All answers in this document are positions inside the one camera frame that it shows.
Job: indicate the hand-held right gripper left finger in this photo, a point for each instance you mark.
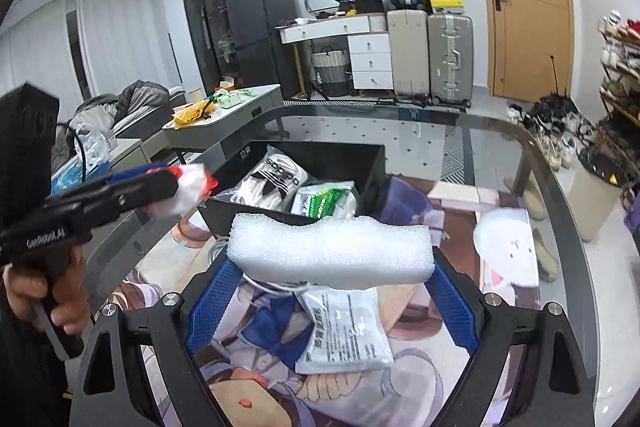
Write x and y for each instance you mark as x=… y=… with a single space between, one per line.
x=212 y=307

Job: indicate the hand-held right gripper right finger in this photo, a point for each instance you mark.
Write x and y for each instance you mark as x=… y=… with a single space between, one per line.
x=452 y=307

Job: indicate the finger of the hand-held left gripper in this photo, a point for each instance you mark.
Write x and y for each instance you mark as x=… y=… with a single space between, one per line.
x=132 y=176
x=145 y=194

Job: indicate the red and white plastic bag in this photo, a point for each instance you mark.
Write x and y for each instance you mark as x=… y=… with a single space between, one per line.
x=192 y=187

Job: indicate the white foam block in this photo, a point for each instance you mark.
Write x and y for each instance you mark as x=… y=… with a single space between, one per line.
x=330 y=252

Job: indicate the green and white packet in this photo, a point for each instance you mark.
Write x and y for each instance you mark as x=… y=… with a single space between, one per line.
x=325 y=202

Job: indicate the black storage box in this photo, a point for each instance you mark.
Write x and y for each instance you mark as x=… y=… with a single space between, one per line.
x=370 y=177

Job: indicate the person's left hand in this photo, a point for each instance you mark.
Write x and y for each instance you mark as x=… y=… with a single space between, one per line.
x=22 y=292

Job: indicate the grey side cabinet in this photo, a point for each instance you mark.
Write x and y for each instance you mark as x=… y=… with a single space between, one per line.
x=125 y=152

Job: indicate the blue plastic bag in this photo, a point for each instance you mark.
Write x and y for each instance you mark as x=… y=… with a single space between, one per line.
x=70 y=179

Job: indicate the clear plastic bag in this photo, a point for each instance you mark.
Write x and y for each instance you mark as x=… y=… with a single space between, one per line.
x=92 y=147

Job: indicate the grey padded jacket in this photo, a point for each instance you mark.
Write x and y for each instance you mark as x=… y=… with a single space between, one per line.
x=135 y=104

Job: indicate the yellow cloth item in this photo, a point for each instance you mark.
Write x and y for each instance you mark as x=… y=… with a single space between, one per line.
x=190 y=114

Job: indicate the beige slipper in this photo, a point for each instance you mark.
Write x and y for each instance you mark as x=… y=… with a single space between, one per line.
x=530 y=202
x=547 y=257

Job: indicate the white packet grey print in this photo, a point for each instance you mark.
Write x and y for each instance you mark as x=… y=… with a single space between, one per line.
x=345 y=332

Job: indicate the grey coffee table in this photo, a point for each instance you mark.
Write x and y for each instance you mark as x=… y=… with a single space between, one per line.
x=235 y=127

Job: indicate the green and white pack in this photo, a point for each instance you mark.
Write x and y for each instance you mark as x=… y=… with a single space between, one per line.
x=230 y=98

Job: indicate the white bag black logo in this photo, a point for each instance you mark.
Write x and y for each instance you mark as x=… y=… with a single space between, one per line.
x=272 y=179

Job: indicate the white curtain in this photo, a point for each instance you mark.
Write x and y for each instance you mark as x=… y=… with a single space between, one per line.
x=115 y=42

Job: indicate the printed table mat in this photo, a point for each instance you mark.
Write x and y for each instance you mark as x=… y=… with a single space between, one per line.
x=350 y=399

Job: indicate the beige trash bin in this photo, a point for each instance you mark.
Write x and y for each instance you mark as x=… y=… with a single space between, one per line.
x=600 y=202

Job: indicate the dark glass wardrobe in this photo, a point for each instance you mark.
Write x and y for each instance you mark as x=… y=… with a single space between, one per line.
x=200 y=7

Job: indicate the black refrigerator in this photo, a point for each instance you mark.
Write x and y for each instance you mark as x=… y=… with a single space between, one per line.
x=260 y=32

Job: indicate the pile of shoes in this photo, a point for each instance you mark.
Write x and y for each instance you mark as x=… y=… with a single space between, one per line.
x=555 y=137

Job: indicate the woven basket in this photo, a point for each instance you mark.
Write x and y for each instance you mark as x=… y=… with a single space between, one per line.
x=330 y=72

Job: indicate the black umbrella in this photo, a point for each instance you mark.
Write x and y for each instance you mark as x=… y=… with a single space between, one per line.
x=552 y=104

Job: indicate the silver suitcase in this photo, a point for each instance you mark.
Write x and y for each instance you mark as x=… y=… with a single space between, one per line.
x=450 y=57

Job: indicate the white dressing desk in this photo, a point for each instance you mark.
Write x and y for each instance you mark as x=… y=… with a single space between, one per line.
x=370 y=62

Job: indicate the beige suitcase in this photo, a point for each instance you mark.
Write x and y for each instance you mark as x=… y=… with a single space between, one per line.
x=407 y=52

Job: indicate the wooden shoe rack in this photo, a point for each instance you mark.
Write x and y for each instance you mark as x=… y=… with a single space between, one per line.
x=622 y=72

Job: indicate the wooden door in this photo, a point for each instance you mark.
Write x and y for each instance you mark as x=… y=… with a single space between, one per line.
x=530 y=7

